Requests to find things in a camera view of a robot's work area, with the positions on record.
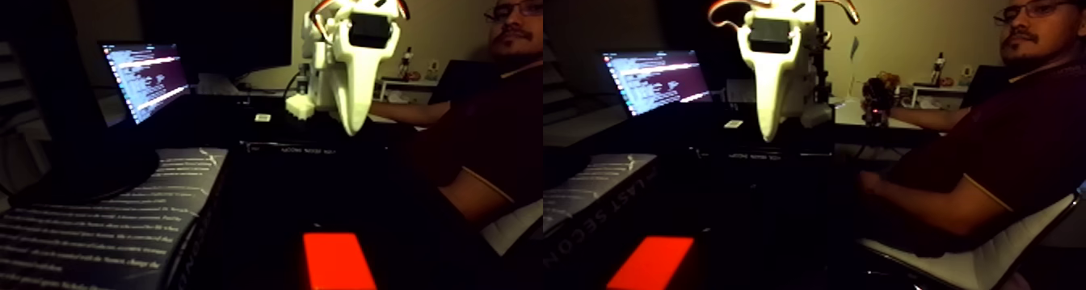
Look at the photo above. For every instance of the dark leader arm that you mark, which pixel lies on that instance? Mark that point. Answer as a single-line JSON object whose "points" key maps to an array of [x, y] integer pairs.
{"points": [[878, 88]]}

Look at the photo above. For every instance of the red cube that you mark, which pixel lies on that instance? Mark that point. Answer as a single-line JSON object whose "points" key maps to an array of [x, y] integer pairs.
{"points": [[338, 262], [649, 266]]}

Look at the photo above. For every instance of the person's right hand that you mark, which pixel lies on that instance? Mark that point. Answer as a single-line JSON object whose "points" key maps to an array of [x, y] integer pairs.
{"points": [[878, 115]]}

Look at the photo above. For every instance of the person's left hand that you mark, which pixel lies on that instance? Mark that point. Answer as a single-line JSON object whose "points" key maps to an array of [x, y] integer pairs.
{"points": [[870, 186]]}

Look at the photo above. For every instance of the small white tag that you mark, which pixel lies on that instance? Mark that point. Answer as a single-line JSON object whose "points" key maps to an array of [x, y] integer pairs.
{"points": [[263, 118], [734, 124]]}

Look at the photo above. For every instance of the small figurine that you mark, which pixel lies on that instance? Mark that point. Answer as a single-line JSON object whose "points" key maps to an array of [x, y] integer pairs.
{"points": [[938, 69], [405, 63]]}

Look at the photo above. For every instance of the flat black box with lettering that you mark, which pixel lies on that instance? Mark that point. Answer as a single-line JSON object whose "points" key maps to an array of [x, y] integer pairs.
{"points": [[288, 147], [763, 153]]}

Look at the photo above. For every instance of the open laptop lit screen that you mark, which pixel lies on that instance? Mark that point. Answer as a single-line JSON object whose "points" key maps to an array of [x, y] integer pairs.
{"points": [[657, 79], [148, 75]]}

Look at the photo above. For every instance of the person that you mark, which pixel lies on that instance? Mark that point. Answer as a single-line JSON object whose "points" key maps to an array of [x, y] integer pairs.
{"points": [[1001, 147], [492, 122]]}

